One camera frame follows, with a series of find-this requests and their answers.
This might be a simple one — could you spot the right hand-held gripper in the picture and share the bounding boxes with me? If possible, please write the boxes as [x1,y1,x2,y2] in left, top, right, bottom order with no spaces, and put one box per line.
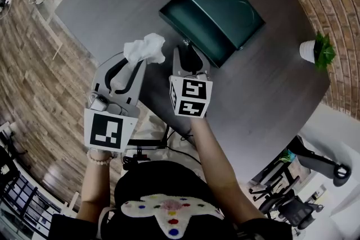
[168,44,214,119]

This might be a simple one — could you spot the teal potted plant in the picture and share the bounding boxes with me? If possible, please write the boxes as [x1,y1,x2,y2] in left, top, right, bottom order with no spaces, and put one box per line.
[277,148,296,165]

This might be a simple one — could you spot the person's left forearm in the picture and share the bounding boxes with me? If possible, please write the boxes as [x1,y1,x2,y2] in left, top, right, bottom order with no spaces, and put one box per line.
[75,150,116,223]

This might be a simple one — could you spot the person's legs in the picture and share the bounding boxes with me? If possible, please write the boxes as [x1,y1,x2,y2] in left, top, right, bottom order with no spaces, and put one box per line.
[132,114,199,151]

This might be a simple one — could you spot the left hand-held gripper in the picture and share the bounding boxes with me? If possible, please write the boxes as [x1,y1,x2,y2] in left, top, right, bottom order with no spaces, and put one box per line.
[83,52,147,153]

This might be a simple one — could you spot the black chest-mounted device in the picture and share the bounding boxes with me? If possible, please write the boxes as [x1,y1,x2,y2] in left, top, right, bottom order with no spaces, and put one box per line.
[123,138,167,170]

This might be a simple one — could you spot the dark green drawer box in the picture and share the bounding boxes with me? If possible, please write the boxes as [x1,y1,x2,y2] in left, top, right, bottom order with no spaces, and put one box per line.
[158,0,266,69]

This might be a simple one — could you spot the green plant in white pot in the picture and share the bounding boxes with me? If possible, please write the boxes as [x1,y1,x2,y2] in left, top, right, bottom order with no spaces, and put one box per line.
[299,31,337,70]

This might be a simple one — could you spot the black metal rack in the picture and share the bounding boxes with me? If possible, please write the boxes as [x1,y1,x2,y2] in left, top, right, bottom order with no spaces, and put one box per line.
[0,173,62,237]

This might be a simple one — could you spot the person's black shirt torso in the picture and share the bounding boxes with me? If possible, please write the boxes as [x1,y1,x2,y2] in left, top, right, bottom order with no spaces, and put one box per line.
[48,161,294,240]

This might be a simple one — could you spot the white cloth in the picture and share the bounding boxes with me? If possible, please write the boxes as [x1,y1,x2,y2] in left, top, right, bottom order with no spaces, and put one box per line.
[123,33,167,69]

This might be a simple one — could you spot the beige bead bracelet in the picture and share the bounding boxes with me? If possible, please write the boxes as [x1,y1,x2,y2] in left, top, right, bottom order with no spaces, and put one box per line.
[85,149,116,166]

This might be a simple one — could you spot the white device with cable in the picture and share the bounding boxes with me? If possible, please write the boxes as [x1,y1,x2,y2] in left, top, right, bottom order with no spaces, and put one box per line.
[0,0,14,14]

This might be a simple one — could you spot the person's right forearm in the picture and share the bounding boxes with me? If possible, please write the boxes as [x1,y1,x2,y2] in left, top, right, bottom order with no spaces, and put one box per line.
[190,116,268,225]

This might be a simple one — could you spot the black office chair with wheels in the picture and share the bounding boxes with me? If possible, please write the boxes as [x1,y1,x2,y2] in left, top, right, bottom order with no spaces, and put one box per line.
[248,168,325,230]

